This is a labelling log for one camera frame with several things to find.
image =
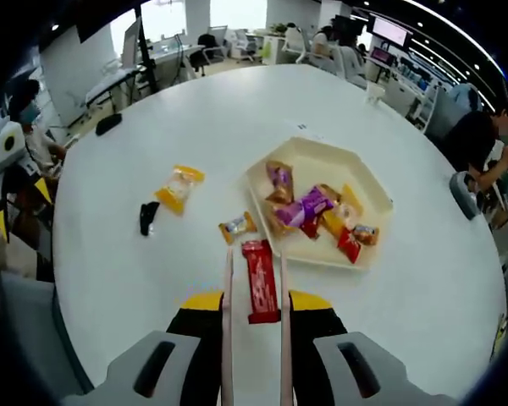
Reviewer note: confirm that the beige hexagonal food container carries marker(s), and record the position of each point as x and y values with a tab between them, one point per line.
321	160

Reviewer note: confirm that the white bright display screen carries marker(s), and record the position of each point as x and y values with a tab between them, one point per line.
391	27

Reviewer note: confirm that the small brown food packet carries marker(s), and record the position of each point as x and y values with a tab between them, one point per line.
366	234

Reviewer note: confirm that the small pink desk monitor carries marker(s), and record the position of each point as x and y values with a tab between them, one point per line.
383	55

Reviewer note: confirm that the grey headset device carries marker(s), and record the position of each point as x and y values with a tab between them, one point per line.
463	196

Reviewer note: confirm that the white paper cup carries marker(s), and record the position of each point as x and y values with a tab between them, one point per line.
374	94

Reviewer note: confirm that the long red food bar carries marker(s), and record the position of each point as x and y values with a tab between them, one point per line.
260	279

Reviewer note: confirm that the small orange white food packet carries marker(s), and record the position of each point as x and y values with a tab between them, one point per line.
237	226

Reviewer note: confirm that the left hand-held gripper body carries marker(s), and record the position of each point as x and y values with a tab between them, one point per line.
17	156

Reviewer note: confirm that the black floor stand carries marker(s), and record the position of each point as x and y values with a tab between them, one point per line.
146	51

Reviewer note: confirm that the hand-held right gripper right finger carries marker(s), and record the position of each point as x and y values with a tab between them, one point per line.
317	338

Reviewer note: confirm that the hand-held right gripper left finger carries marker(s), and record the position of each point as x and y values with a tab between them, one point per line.
194	351

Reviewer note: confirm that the yellow clear food packet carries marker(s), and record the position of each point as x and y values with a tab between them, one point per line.
180	188

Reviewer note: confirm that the black computer mouse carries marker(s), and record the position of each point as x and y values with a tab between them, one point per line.
108	124

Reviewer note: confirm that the green potted plant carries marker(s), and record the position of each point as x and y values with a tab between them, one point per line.
279	29

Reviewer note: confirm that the small red food packet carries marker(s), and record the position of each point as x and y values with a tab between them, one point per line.
349	246

